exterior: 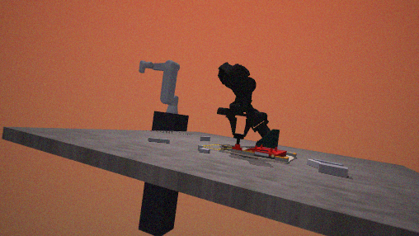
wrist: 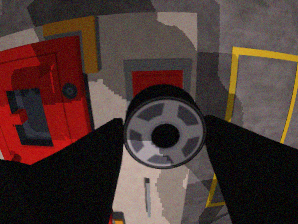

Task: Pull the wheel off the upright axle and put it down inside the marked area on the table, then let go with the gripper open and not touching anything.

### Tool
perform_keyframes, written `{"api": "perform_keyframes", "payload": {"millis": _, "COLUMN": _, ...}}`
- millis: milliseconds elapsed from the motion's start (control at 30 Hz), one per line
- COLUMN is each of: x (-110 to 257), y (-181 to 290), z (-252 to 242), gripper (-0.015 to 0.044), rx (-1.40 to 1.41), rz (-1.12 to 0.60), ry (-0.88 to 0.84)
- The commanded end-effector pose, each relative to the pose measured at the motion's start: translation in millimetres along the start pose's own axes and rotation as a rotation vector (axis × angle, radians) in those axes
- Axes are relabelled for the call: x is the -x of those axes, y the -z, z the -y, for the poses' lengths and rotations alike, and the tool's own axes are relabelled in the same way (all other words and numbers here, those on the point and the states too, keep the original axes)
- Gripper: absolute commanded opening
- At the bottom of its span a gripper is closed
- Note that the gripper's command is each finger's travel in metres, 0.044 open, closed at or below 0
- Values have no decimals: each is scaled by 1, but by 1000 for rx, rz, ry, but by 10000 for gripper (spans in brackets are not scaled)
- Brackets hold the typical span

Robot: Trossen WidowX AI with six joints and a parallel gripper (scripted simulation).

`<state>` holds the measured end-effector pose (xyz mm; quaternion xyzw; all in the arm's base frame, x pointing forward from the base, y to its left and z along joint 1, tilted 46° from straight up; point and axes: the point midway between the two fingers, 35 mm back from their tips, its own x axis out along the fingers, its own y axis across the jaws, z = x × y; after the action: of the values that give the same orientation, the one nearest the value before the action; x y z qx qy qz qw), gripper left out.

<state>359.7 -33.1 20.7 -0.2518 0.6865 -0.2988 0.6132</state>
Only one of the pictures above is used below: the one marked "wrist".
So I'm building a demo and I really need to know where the yellow tape outline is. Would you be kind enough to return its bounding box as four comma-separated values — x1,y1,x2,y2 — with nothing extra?
205,47,298,208

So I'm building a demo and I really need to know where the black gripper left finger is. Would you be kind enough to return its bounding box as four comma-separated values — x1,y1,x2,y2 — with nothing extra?
0,119,124,224

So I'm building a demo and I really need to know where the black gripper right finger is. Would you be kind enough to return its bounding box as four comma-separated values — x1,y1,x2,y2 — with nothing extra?
205,115,298,224

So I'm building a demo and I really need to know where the black and grey wheel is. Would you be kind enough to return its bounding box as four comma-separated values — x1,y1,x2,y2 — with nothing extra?
122,84,208,169

